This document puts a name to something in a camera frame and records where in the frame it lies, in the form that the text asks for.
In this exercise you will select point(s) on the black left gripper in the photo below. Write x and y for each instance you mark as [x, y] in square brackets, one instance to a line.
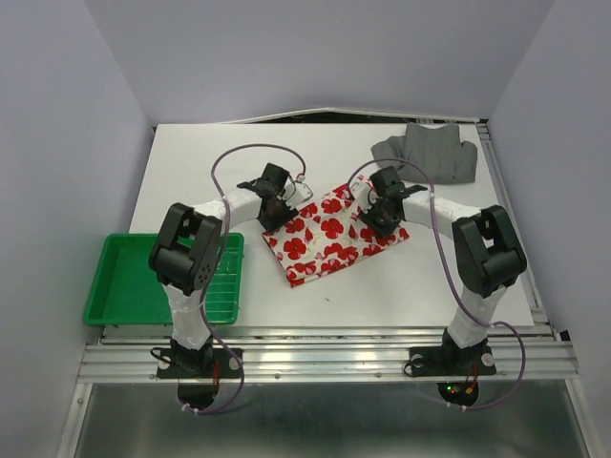
[287, 214]

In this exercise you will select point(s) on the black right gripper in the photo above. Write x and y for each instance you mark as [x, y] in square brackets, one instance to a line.
[381, 229]

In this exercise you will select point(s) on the white red floral skirt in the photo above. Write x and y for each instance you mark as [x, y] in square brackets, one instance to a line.
[327, 236]

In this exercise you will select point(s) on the grey pleated skirt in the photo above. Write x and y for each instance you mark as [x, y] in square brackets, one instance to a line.
[439, 152]

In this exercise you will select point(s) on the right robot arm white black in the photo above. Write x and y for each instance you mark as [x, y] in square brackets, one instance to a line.
[479, 249]

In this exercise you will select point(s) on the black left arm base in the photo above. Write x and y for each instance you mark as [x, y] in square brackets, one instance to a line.
[199, 374]

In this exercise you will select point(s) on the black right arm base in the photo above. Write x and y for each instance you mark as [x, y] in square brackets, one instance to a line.
[457, 368]

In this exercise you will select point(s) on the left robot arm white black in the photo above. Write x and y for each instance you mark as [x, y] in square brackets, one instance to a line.
[187, 251]

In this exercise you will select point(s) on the green plastic tray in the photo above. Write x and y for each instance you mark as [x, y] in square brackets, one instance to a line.
[125, 291]

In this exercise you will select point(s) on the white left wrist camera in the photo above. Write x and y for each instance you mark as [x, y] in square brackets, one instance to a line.
[296, 193]

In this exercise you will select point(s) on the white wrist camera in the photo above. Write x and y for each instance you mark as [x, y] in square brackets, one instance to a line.
[296, 193]
[364, 195]

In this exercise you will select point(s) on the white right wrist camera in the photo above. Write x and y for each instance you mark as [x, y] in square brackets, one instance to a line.
[364, 195]

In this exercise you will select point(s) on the aluminium rail frame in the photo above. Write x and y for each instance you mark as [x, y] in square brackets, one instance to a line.
[274, 355]

